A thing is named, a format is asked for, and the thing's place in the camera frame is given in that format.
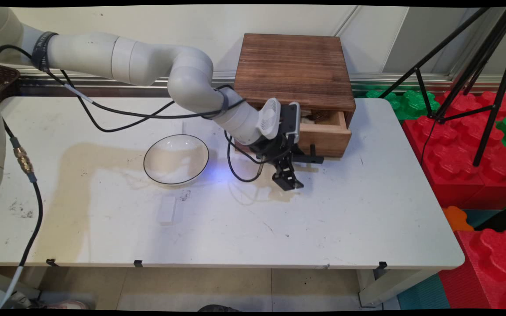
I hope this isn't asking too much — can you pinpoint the aluminium wall rail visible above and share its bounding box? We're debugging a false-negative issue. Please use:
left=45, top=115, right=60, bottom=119
left=11, top=68, right=506, bottom=98

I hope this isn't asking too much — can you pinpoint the black silver wrist camera box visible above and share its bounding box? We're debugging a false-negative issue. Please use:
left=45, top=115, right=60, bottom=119
left=279, top=101, right=301, bottom=145

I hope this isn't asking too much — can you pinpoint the dark brown wooden cabinet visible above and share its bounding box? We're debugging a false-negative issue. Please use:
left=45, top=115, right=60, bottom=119
left=234, top=33, right=357, bottom=132

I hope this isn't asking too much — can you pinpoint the white table leg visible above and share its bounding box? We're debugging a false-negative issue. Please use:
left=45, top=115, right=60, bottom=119
left=357, top=268, right=439, bottom=308

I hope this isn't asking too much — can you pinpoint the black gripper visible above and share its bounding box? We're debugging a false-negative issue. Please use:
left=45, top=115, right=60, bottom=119
left=251, top=133, right=307, bottom=192

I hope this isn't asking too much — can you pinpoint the black camera tripod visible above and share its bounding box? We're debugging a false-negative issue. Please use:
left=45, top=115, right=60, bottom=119
left=378, top=6, right=506, bottom=168

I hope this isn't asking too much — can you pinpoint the white bowl with black rim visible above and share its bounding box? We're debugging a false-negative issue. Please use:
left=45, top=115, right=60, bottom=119
left=143, top=134, right=210, bottom=185

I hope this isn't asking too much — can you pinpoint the orange foam block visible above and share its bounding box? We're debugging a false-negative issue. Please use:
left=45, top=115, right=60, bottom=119
left=442, top=206, right=474, bottom=232

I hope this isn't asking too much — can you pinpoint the grey vented wrist module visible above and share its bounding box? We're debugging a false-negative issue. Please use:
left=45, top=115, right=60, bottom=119
left=256, top=97, right=282, bottom=141

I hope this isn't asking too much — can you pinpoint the teal foam floor mat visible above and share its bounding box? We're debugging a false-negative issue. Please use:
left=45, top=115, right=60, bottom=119
left=397, top=274, right=451, bottom=310

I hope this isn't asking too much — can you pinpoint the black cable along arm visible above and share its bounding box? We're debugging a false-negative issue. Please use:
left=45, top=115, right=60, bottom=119
left=0, top=44, right=265, bottom=183

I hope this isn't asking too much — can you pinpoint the large red foam block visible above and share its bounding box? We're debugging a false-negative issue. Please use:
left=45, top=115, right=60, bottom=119
left=438, top=229, right=506, bottom=310
left=401, top=91, right=506, bottom=209

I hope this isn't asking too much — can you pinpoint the black velcro arm strap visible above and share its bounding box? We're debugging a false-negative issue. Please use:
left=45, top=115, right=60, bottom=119
left=216, top=85, right=232, bottom=118
left=31, top=31, right=59, bottom=73

